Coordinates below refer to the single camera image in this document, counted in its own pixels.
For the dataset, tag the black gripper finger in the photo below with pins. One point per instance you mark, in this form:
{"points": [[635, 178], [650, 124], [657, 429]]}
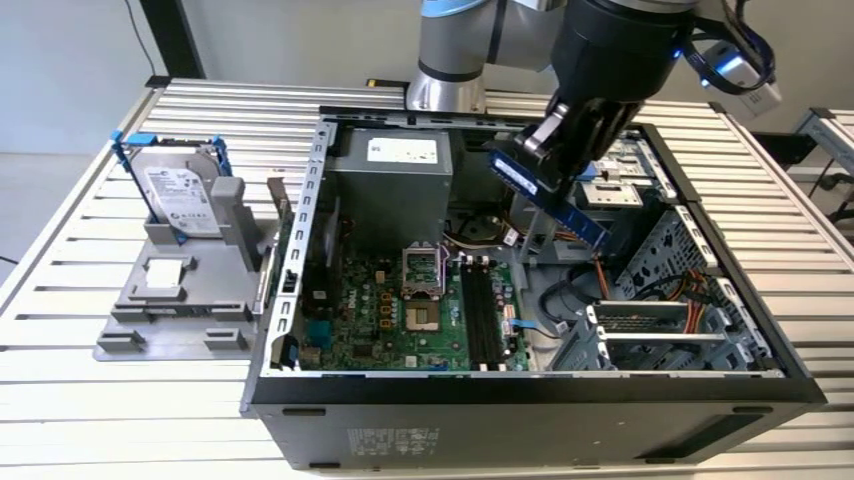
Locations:
{"points": [[557, 150], [617, 125]]}

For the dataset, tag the blue RAM stick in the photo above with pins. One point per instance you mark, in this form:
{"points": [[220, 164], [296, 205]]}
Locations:
{"points": [[583, 217]]}

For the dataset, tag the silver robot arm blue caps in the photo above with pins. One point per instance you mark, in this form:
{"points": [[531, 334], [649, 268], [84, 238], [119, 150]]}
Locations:
{"points": [[454, 45]]}

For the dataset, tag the black RAM slot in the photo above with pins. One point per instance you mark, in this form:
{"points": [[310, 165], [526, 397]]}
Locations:
{"points": [[470, 312], [488, 312], [479, 312]]}

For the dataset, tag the round black fan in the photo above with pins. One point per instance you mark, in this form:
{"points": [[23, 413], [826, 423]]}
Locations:
{"points": [[482, 229]]}

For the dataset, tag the small black box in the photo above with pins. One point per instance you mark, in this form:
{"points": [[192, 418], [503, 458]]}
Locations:
{"points": [[787, 150]]}

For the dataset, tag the perforated metal disk bay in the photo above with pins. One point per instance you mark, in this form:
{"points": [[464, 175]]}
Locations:
{"points": [[657, 260]]}

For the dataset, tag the grey power supply unit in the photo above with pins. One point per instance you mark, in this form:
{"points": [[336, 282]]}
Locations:
{"points": [[387, 200]]}

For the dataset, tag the small yellow black tag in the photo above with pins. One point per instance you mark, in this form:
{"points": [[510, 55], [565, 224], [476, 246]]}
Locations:
{"points": [[371, 82]]}

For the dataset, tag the neighbouring slatted metal table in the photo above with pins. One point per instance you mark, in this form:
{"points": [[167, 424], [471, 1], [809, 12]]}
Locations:
{"points": [[834, 135]]}

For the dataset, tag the CPU socket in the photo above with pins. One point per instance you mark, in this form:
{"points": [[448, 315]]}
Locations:
{"points": [[423, 315]]}

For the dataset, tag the green motherboard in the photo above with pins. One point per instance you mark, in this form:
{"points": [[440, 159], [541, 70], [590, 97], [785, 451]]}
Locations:
{"points": [[363, 305]]}

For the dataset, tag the black expansion slot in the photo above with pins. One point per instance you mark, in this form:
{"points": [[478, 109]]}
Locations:
{"points": [[323, 280]]}

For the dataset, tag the blue expansion slot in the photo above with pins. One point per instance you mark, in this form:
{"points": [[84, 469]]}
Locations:
{"points": [[320, 332]]}

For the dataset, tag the black open PC case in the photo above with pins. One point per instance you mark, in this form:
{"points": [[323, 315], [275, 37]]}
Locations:
{"points": [[467, 435]]}

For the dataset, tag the grey parts rack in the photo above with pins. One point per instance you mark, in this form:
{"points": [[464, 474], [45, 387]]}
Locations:
{"points": [[200, 280]]}

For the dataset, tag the blue disk carrier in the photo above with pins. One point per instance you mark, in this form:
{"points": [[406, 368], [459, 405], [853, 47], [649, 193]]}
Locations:
{"points": [[134, 140]]}

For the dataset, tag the silver CPU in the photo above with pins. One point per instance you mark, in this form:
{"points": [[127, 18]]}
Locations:
{"points": [[162, 275]]}

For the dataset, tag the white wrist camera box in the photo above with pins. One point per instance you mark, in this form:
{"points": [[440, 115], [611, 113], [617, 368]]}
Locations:
{"points": [[750, 85]]}

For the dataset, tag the graphics card metal bracket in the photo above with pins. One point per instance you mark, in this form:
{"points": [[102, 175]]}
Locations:
{"points": [[283, 210]]}

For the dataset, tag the black upright post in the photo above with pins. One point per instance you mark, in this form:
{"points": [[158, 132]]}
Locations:
{"points": [[176, 40]]}

